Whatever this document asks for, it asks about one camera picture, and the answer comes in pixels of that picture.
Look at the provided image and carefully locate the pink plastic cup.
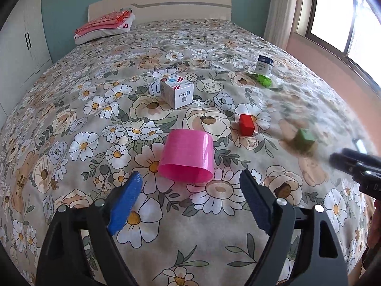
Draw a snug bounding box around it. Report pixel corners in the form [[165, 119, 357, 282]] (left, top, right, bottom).
[[157, 129, 214, 183]]

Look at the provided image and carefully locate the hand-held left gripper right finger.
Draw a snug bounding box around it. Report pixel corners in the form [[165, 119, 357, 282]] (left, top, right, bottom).
[[239, 169, 349, 286]]

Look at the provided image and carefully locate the folded pink blanket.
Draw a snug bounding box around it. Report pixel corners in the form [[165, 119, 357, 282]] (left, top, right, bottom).
[[74, 10, 136, 36]]

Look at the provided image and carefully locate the red toy block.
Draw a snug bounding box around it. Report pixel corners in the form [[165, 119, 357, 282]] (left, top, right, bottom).
[[239, 114, 257, 136]]

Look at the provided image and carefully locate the green toy block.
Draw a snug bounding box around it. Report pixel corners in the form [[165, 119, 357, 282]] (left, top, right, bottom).
[[294, 129, 316, 153]]

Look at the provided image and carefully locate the white wardrobe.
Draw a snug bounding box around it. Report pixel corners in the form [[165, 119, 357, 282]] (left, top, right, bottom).
[[0, 0, 54, 127]]

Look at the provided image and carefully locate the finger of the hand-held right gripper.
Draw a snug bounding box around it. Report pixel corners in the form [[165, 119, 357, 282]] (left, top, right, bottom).
[[342, 148, 381, 172], [330, 153, 372, 180]]

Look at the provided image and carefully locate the cream curtain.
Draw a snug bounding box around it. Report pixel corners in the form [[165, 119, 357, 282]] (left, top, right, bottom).
[[263, 0, 308, 50]]

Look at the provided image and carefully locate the window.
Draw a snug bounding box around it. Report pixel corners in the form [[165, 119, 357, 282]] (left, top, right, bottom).
[[290, 0, 381, 91]]

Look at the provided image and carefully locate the white cardboard box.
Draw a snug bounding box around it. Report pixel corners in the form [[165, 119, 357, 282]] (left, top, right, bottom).
[[160, 76, 195, 109]]

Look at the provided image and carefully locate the beige wooden headboard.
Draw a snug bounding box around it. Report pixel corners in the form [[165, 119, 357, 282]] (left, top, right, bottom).
[[88, 0, 233, 30]]

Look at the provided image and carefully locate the green toy brick with studs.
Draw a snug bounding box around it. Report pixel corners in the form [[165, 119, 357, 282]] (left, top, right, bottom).
[[246, 71, 273, 89]]

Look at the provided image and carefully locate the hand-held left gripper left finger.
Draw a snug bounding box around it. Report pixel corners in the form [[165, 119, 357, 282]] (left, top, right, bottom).
[[36, 171, 144, 286]]

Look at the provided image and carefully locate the white pillow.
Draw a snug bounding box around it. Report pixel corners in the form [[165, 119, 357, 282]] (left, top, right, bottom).
[[74, 21, 133, 46]]

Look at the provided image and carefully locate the white yogurt cup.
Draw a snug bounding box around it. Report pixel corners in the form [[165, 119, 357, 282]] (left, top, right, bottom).
[[255, 55, 274, 77]]

